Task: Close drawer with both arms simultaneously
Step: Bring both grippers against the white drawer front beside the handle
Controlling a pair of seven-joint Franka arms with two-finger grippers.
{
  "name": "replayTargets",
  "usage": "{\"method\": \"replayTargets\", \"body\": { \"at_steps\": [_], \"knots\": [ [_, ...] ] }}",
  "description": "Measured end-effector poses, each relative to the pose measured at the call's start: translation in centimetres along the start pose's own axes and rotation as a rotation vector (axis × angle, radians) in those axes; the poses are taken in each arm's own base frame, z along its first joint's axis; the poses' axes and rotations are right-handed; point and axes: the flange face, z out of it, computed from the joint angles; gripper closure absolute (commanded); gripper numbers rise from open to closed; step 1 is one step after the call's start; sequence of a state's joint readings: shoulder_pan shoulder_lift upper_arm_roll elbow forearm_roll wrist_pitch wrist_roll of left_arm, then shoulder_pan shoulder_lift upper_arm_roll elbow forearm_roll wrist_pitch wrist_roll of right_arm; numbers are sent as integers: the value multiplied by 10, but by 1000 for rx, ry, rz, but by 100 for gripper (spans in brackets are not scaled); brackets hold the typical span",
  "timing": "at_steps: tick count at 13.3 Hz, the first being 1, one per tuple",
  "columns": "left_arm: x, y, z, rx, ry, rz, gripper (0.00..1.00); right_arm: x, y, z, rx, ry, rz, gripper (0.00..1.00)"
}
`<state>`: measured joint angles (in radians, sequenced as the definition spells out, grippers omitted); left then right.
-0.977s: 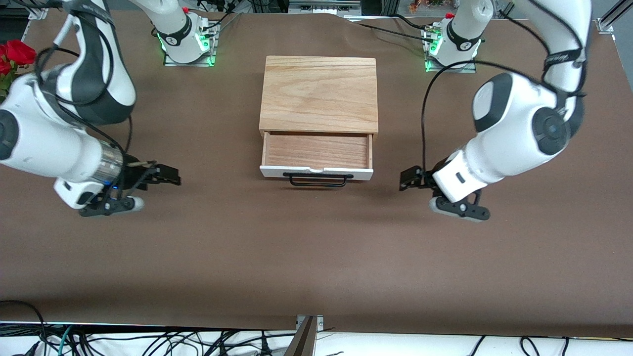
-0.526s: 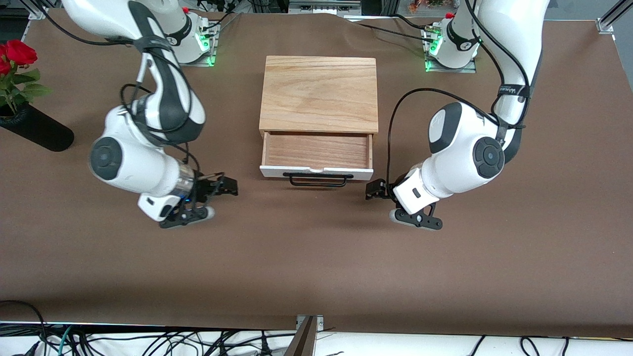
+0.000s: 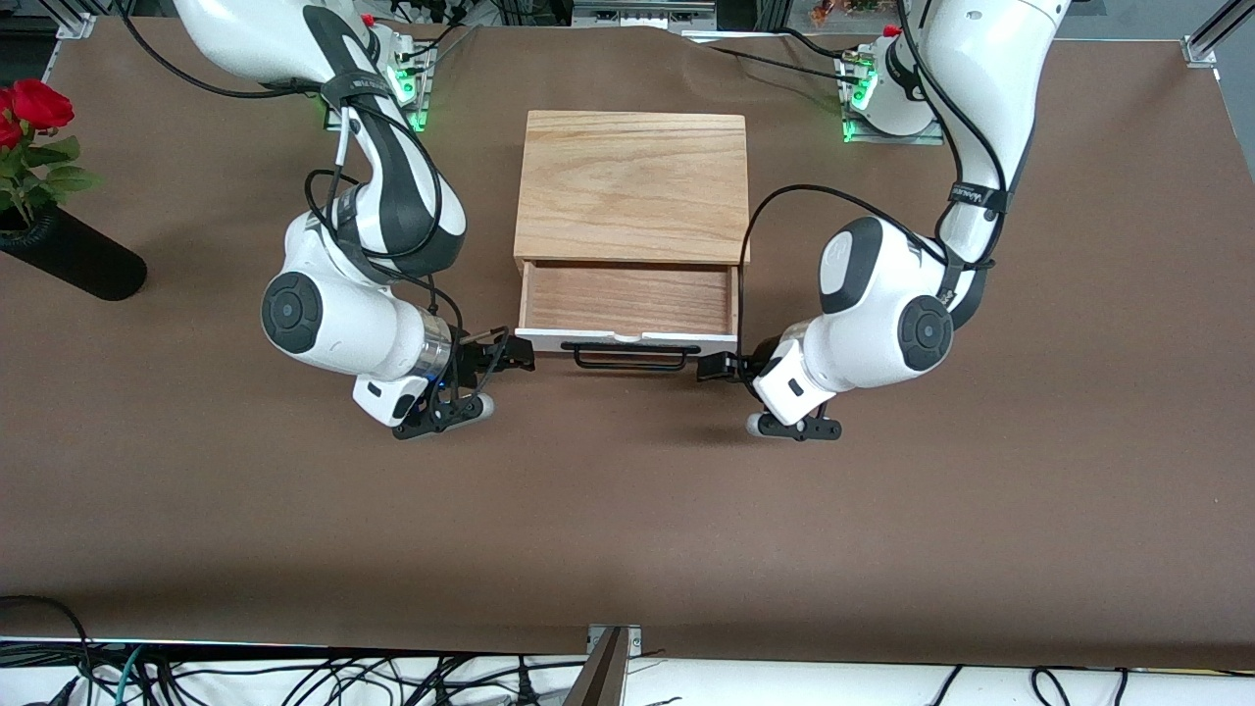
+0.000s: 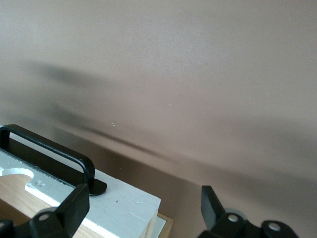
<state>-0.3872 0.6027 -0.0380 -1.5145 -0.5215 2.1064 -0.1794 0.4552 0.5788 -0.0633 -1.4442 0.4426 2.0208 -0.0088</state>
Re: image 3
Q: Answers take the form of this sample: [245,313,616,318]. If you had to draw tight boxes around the wooden drawer white front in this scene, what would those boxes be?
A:
[514,260,741,355]

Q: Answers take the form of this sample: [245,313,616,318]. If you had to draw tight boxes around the light wooden drawer cabinet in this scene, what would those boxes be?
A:
[514,111,752,280]

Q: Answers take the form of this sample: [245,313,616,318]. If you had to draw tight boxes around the brown table cover sheet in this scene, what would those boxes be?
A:
[0,15,1255,670]

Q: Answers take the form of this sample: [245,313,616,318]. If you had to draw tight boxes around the grey power strip box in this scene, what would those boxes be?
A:
[572,0,722,30]

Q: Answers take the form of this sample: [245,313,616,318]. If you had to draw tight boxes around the red rose green leaves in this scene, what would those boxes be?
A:
[0,78,104,232]

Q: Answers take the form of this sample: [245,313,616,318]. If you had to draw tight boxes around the aluminium corner profile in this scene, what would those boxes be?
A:
[1181,0,1255,68]
[39,0,99,40]

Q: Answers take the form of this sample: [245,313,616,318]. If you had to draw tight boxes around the black metal drawer handle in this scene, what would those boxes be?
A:
[561,341,703,372]

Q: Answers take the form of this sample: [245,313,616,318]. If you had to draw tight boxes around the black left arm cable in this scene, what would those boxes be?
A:
[737,0,1011,340]

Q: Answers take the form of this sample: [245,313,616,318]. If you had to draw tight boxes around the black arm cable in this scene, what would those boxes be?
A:
[737,0,1011,340]
[113,0,513,415]

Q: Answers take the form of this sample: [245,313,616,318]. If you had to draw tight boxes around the long black table cable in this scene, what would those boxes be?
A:
[701,41,864,84]

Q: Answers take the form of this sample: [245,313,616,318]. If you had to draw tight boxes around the aluminium camera post with bracket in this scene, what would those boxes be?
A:
[561,623,643,706]

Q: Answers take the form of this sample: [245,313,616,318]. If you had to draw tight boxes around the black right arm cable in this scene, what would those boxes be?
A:
[113,0,513,415]

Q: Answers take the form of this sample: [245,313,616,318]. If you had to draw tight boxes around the short black table cable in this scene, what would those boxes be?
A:
[779,27,866,60]

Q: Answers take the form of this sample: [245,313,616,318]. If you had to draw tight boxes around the teal floor cable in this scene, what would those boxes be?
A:
[114,645,146,706]

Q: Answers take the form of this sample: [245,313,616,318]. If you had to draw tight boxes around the black looped floor cable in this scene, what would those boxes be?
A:
[0,594,95,706]

